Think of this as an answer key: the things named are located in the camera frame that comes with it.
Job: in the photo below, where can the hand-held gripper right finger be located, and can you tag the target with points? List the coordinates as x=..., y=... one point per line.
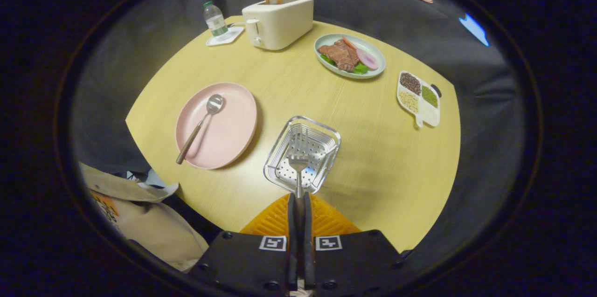
x=359, y=264

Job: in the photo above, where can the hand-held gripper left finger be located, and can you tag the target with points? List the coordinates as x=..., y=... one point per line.
x=242, y=264

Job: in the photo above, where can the pink round plate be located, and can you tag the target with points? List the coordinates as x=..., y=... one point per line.
x=228, y=129

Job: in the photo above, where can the white divided grain dish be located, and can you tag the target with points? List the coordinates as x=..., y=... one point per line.
x=426, y=113

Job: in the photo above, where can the green lettuce leaf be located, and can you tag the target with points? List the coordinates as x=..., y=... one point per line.
x=360, y=69

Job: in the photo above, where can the pink ham slice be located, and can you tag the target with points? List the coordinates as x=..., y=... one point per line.
x=367, y=59

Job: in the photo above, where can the pale green oval plate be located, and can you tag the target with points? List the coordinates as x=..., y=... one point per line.
x=378, y=57

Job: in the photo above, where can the brown meat slices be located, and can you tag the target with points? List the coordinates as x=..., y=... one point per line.
x=340, y=54

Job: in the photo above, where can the orange carrot slice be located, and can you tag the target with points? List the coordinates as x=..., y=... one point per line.
x=348, y=42

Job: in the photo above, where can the white square coaster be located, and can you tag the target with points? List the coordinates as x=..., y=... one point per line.
x=233, y=35

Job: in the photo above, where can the cream white toaster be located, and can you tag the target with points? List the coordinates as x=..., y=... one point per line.
x=284, y=24

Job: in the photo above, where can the clear plastic water bottle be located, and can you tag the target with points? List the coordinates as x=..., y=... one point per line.
x=215, y=19

